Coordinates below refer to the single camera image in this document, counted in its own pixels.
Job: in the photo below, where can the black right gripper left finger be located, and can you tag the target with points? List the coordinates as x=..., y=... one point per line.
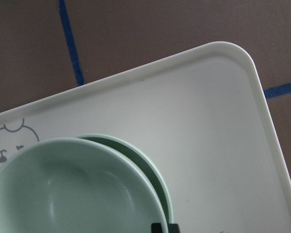
x=156, y=228

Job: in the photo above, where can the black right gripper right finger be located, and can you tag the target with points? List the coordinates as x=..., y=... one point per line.
x=173, y=228

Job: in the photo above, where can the green bowl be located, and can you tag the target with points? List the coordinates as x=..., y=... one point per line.
x=72, y=185
x=145, y=164

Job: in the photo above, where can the green bowl on tray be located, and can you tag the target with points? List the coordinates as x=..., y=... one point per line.
x=145, y=164

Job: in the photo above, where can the cream bear serving tray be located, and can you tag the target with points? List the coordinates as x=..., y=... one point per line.
x=201, y=116

